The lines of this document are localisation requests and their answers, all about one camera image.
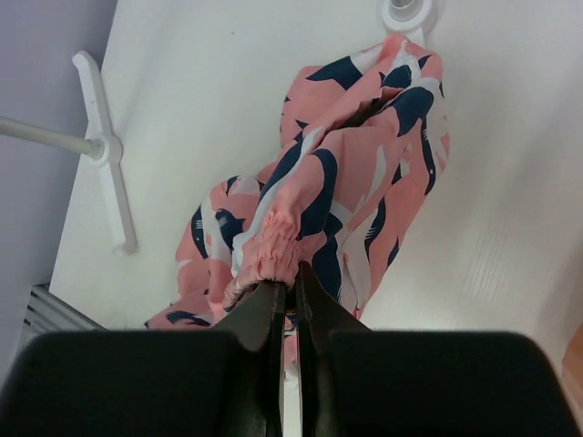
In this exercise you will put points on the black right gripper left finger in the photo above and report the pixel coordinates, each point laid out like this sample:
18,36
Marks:
221,381

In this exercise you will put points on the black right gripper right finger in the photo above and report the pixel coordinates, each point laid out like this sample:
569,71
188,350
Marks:
355,381

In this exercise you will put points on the pink patterned shorts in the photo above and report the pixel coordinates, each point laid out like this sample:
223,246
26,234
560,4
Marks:
363,141

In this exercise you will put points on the orange plastic basket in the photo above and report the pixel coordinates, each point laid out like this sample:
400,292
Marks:
572,363

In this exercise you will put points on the white and silver clothes rack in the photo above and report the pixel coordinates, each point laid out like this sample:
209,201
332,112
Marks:
104,149

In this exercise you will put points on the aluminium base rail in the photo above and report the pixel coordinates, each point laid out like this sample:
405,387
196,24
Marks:
47,313

